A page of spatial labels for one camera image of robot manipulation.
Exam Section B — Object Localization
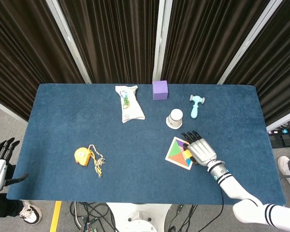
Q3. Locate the white snack bag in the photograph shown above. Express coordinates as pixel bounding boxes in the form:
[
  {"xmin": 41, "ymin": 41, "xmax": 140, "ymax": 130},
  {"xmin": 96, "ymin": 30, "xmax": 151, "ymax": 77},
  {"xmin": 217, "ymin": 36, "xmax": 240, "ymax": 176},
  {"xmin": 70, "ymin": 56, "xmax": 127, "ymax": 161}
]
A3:
[{"xmin": 115, "ymin": 85, "xmax": 146, "ymax": 124}]

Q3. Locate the grey metal frame post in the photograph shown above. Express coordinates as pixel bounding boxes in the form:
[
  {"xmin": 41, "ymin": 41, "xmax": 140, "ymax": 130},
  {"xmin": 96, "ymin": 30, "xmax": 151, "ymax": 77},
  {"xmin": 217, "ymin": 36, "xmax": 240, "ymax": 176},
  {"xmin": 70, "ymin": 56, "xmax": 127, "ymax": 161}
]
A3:
[
  {"xmin": 45, "ymin": 0, "xmax": 92, "ymax": 84},
  {"xmin": 217, "ymin": 0, "xmax": 284, "ymax": 85},
  {"xmin": 152, "ymin": 0, "xmax": 173, "ymax": 83}
]

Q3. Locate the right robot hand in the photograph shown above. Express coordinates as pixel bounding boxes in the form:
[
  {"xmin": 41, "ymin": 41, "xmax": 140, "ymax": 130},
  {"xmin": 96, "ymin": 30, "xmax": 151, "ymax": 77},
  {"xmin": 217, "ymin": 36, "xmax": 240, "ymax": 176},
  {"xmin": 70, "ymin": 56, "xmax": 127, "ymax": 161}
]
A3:
[{"xmin": 180, "ymin": 130, "xmax": 218, "ymax": 168}]

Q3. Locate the black trouser leg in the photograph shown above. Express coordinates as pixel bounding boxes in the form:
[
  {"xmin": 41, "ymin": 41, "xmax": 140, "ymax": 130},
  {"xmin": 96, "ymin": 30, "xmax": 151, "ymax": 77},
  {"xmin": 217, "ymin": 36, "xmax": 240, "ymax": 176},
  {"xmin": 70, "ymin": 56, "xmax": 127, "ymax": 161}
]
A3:
[{"xmin": 0, "ymin": 193, "xmax": 24, "ymax": 219}]

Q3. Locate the dark brown pleated curtain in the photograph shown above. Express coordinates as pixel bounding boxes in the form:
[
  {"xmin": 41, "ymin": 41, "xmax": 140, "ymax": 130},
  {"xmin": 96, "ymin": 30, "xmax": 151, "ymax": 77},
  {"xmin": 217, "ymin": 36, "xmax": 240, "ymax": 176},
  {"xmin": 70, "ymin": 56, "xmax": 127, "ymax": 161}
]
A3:
[
  {"xmin": 224, "ymin": 0, "xmax": 290, "ymax": 127},
  {"xmin": 0, "ymin": 0, "xmax": 86, "ymax": 121},
  {"xmin": 160, "ymin": 0, "xmax": 272, "ymax": 85},
  {"xmin": 58, "ymin": 0, "xmax": 160, "ymax": 84}
]

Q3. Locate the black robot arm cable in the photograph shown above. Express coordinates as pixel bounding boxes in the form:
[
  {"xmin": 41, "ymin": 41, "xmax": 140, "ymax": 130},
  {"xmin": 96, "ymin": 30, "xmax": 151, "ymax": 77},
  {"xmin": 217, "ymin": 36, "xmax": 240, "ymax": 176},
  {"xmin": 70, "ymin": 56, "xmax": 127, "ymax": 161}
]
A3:
[{"xmin": 215, "ymin": 190, "xmax": 225, "ymax": 218}]

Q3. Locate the black cable bundle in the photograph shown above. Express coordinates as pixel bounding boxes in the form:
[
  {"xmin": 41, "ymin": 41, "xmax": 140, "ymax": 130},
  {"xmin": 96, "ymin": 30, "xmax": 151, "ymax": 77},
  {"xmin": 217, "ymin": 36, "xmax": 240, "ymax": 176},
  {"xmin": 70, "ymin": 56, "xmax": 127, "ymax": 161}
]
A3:
[
  {"xmin": 168, "ymin": 204, "xmax": 203, "ymax": 232},
  {"xmin": 69, "ymin": 202, "xmax": 120, "ymax": 232}
]

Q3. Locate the blue table mat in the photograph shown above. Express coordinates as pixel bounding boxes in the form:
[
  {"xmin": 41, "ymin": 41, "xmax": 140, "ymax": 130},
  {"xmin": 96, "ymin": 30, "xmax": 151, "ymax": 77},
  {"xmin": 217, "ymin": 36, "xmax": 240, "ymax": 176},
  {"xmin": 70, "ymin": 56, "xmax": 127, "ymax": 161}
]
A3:
[{"xmin": 6, "ymin": 83, "xmax": 286, "ymax": 206}]

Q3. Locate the white and black sneaker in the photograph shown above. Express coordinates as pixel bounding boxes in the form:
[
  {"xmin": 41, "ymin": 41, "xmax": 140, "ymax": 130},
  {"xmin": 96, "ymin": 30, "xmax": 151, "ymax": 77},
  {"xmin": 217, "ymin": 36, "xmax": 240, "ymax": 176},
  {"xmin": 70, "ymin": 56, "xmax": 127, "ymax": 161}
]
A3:
[{"xmin": 18, "ymin": 200, "xmax": 43, "ymax": 225}]

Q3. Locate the white paper cup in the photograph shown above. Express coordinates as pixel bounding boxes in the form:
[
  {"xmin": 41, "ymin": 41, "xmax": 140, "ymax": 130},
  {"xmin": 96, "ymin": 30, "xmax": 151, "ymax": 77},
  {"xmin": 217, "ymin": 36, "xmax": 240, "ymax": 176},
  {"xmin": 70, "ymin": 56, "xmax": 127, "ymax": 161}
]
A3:
[{"xmin": 165, "ymin": 108, "xmax": 184, "ymax": 130}]

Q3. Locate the light blue toy hammer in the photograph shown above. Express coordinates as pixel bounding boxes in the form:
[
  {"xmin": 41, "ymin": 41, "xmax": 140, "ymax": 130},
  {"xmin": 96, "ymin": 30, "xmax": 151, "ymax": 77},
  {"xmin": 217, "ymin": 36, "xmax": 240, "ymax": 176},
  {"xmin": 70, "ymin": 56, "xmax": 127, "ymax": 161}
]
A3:
[{"xmin": 189, "ymin": 94, "xmax": 206, "ymax": 119}]

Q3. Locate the yellow floor tape strip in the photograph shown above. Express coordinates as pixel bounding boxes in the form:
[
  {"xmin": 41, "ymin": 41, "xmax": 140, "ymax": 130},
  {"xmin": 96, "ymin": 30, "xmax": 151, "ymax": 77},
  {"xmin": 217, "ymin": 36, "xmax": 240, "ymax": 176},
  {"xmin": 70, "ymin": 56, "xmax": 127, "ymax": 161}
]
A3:
[{"xmin": 49, "ymin": 200, "xmax": 63, "ymax": 232}]

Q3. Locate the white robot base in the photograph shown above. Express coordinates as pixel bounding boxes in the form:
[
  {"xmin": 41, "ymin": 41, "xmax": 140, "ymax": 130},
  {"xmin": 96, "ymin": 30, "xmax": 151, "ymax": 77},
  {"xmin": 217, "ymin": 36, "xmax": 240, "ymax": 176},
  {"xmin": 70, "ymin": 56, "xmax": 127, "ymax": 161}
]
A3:
[{"xmin": 105, "ymin": 202, "xmax": 173, "ymax": 232}]

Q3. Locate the yellow tape measure with cord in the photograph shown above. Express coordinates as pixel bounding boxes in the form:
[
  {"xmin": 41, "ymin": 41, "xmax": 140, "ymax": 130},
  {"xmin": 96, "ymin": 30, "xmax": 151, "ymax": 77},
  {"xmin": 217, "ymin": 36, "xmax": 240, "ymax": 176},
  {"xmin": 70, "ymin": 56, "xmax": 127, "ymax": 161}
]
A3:
[{"xmin": 74, "ymin": 144, "xmax": 106, "ymax": 178}]

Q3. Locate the purple foam cube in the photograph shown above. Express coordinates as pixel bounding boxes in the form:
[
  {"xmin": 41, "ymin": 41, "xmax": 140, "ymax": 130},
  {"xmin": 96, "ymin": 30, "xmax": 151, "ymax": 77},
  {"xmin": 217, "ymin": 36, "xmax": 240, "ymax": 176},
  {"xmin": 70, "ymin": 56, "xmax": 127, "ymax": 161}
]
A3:
[{"xmin": 152, "ymin": 80, "xmax": 169, "ymax": 101}]

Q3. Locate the colourful tangram puzzle board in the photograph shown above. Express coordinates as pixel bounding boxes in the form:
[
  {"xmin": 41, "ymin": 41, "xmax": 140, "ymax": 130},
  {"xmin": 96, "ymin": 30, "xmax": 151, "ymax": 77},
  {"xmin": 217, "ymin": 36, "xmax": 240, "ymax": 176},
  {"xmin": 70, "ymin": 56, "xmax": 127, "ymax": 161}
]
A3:
[{"xmin": 164, "ymin": 136, "xmax": 194, "ymax": 171}]

